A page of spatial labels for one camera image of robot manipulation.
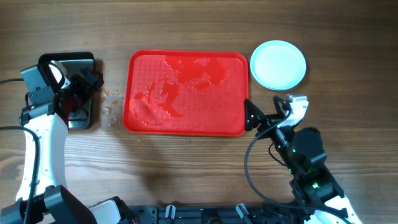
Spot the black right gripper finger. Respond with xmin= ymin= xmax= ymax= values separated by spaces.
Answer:
xmin=244 ymin=98 xmax=264 ymax=131
xmin=273 ymin=96 xmax=291 ymax=117

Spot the pale green plate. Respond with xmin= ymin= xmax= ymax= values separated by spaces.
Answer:
xmin=249 ymin=40 xmax=307 ymax=91

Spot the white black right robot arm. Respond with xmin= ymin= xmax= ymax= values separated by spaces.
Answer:
xmin=244 ymin=95 xmax=361 ymax=223

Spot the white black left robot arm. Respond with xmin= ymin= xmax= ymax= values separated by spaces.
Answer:
xmin=1 ymin=62 xmax=136 ymax=223

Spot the black water tray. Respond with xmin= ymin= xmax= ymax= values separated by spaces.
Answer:
xmin=37 ymin=51 xmax=96 ymax=131

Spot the red plastic tray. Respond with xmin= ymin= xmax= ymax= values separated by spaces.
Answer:
xmin=122 ymin=49 xmax=249 ymax=137

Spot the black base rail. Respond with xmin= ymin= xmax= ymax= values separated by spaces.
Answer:
xmin=129 ymin=204 xmax=310 ymax=224

